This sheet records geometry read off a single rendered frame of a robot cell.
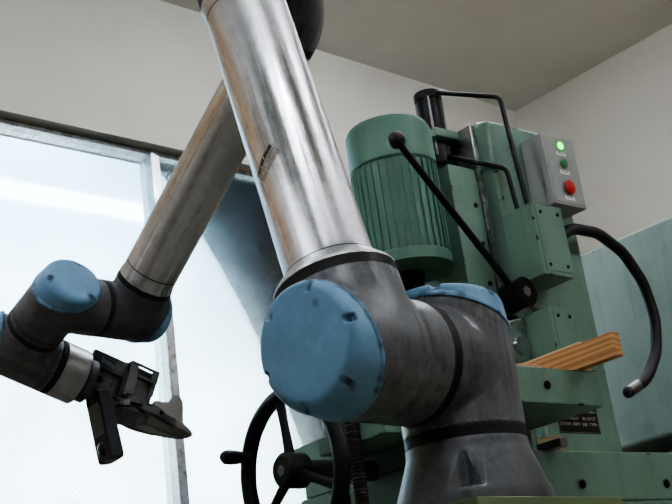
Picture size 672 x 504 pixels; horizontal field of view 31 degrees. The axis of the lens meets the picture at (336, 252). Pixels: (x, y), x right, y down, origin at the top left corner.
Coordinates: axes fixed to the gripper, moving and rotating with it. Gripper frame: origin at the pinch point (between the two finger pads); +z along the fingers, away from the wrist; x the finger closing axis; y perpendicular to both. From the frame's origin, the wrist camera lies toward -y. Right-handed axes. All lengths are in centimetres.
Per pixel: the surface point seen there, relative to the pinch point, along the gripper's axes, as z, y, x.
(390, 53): 106, 237, 121
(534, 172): 54, 76, -22
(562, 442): 55, 12, -32
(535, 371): 36, 14, -44
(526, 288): 51, 45, -24
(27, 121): -12, 133, 128
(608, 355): 45, 19, -51
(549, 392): 40, 12, -44
